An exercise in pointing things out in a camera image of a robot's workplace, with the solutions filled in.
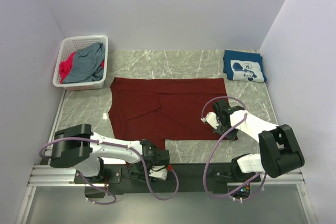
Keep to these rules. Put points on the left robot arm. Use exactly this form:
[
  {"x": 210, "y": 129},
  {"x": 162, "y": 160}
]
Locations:
[{"x": 86, "y": 153}]

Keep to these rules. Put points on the black base beam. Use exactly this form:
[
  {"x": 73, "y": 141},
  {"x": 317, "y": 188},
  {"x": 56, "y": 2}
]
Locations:
[{"x": 124, "y": 179}]

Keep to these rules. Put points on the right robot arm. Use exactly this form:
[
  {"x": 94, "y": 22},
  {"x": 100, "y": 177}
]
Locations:
[{"x": 279, "y": 151}]

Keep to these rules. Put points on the dark red t shirt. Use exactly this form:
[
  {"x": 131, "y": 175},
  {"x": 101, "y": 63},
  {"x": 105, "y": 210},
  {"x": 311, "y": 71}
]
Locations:
[{"x": 162, "y": 109}]

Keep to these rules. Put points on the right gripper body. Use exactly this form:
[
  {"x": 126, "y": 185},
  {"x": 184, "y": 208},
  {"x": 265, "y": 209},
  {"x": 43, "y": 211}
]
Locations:
[{"x": 226, "y": 128}]

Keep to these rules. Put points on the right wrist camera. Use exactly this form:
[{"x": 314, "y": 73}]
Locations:
[{"x": 211, "y": 119}]

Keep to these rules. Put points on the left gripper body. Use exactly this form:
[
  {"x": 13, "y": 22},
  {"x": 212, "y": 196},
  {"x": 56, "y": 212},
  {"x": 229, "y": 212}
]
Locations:
[{"x": 142, "y": 171}]

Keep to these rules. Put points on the white plastic laundry basket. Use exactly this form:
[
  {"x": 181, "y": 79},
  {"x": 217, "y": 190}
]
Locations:
[{"x": 72, "y": 44}]

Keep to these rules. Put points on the pink red t shirt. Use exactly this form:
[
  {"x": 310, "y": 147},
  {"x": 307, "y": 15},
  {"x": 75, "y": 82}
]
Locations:
[{"x": 66, "y": 66}]

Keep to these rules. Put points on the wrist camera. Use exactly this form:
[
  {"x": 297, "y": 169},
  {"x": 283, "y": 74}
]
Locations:
[
  {"x": 160, "y": 172},
  {"x": 211, "y": 119}
]

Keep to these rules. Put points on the aluminium rail frame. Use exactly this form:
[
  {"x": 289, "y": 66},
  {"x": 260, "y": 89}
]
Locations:
[{"x": 46, "y": 176}]

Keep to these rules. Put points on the folded blue t shirt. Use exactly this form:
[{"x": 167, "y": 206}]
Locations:
[{"x": 243, "y": 66}]

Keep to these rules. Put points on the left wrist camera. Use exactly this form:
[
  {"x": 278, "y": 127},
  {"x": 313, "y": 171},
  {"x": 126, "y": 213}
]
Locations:
[{"x": 160, "y": 172}]

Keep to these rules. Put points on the grey blue t shirt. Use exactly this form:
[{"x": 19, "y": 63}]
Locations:
[{"x": 87, "y": 64}]

